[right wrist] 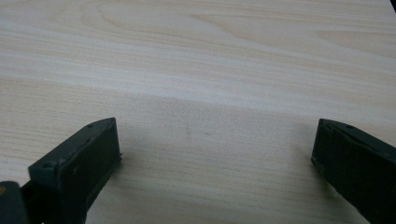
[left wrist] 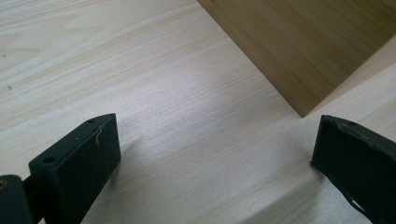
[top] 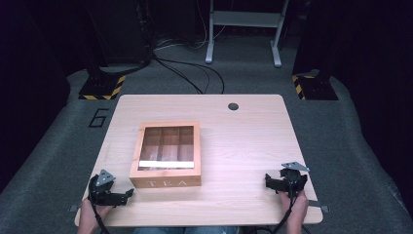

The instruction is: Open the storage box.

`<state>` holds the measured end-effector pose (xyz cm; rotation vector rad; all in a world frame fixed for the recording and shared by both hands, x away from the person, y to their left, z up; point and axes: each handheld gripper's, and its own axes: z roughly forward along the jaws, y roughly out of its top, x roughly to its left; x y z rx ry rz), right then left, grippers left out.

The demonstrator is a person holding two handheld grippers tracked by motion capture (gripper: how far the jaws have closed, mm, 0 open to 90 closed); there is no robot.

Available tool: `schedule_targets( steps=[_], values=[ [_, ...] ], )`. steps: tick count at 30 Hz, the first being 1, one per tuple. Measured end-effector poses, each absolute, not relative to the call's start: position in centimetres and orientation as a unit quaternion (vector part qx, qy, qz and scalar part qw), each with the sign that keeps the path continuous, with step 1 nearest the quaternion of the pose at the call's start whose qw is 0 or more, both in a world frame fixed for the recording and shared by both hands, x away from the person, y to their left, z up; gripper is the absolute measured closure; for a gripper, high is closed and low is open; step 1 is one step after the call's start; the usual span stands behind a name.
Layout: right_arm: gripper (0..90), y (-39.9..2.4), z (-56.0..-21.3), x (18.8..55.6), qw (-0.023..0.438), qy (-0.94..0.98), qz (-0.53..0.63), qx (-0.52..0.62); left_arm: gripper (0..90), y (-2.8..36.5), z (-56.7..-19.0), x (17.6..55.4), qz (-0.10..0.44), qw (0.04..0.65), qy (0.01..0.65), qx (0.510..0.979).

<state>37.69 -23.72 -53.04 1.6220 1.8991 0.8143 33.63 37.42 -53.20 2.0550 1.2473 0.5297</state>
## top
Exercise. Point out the person's left hand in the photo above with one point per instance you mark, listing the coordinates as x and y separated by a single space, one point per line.
92 211

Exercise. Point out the dark equipment cabinet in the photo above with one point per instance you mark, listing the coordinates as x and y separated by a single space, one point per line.
120 31

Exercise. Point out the person's right hand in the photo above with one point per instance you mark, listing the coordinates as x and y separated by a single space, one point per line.
298 208

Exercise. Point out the grey table bracket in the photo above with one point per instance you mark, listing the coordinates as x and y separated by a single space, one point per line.
74 208
319 205

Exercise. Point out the white metal stand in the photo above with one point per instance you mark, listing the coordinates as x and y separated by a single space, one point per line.
246 19

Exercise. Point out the black tape floor marking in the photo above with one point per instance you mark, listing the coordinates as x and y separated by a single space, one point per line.
98 117

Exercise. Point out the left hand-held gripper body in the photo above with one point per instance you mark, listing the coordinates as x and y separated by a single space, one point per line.
101 191

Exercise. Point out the dark round table grommet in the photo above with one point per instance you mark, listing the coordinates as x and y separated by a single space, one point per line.
233 106

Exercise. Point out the wooden tea box with window lid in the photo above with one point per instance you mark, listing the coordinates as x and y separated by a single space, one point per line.
166 152

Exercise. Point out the black stand base, striped edge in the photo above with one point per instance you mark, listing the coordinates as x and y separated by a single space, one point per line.
100 87
316 87

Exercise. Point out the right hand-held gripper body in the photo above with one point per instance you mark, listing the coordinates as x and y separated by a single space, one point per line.
292 180

